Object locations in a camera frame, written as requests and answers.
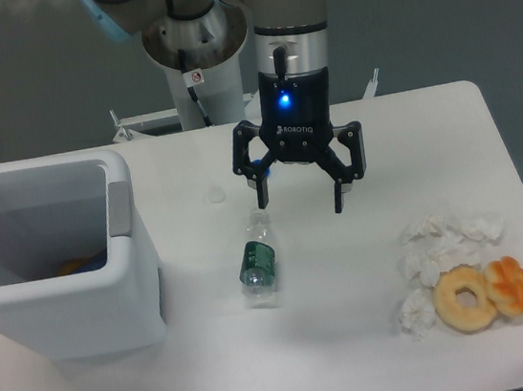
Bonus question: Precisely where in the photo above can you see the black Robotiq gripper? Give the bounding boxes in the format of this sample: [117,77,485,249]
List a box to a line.
[219,59,373,228]

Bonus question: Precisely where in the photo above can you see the clear plastic bottle green label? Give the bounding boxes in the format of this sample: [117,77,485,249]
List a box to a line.
[239,208,277,308]

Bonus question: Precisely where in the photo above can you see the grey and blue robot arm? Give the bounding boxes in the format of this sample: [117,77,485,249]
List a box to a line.
[80,0,366,210]

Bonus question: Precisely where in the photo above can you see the blue bottle cap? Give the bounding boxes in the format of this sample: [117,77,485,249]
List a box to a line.
[251,159,271,178]

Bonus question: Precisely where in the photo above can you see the crumpled white tissue upper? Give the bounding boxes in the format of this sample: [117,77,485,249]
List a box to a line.
[399,212,507,288]

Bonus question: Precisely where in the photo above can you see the crumpled white tissue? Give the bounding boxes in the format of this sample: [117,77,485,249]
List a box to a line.
[399,212,507,288]
[399,289,437,341]

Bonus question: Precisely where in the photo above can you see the crumpled white tissue lower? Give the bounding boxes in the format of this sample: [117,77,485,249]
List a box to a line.
[399,289,437,341]

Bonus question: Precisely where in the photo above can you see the orange and blue bin contents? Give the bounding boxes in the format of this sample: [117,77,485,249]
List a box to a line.
[55,249,107,276]

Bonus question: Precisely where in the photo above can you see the orange glazed twisted pastry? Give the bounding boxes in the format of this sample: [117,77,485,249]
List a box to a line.
[483,256,523,317]

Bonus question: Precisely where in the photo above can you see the white open trash bin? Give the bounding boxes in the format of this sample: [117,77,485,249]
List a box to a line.
[0,150,166,360]

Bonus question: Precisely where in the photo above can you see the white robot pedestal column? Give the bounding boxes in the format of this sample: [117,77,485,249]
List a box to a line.
[142,5,248,131]

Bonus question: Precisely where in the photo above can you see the plain ring donut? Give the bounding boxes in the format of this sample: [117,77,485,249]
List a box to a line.
[432,266,498,334]

